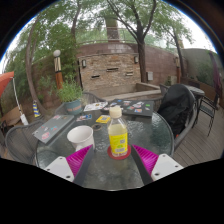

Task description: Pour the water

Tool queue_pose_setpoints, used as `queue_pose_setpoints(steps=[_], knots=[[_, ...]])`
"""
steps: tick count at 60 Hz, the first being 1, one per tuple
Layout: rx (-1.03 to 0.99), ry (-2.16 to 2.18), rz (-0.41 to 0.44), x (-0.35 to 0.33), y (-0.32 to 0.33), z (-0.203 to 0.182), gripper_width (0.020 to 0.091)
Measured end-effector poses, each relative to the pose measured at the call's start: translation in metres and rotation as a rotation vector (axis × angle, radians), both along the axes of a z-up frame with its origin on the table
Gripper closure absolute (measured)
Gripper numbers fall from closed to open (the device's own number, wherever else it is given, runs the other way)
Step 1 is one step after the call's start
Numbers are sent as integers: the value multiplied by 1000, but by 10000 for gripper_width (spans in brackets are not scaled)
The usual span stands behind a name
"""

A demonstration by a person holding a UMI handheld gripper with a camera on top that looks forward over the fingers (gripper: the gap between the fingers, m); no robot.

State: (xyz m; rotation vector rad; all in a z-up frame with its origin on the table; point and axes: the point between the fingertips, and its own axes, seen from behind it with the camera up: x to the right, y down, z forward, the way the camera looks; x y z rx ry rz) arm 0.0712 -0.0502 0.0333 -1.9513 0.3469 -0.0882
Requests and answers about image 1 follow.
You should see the orange patio umbrella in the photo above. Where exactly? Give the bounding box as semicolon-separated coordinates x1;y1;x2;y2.
0;70;29;126

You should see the yellow and blue striped cone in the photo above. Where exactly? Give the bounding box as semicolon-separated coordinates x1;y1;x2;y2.
32;99;42;118

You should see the yellow printed card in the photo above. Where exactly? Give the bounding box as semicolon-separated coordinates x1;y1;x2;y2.
95;114;112;124

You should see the closed maroon patio umbrella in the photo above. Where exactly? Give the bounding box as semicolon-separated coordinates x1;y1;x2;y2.
209;51;223;99

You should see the wooden bench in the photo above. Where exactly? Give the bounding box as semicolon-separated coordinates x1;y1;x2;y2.
0;105;23;126

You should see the black backpack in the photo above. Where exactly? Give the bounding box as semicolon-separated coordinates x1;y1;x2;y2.
157;83;196;138

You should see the blue printed card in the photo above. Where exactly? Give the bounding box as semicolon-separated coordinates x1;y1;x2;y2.
75;113;93;122

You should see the black metal patio chair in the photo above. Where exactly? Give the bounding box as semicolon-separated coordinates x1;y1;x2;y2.
196;94;221;138

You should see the round dark patio table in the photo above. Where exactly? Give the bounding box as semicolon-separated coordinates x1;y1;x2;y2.
184;84;206;101

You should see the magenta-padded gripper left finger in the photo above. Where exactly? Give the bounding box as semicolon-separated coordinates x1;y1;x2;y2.
43;144;96;187

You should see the green plant in teal pot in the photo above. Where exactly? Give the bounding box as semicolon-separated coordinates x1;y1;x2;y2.
56;79;84;116

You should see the clear bottle with yellow label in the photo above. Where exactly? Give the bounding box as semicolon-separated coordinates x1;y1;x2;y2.
107;105;129;158

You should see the white ceramic mug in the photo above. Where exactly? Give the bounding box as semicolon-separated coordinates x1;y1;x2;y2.
66;125;96;153

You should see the grey laptop with stickers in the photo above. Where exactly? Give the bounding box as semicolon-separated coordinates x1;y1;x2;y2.
32;114;75;145

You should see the white printed booklet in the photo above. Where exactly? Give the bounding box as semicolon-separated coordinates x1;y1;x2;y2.
83;101;109;113

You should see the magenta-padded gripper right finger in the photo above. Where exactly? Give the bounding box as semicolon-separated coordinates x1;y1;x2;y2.
130;143;184;187

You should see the wooden globe lamp post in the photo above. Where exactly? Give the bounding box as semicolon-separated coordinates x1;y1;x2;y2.
52;49;64;90
174;56;182;84

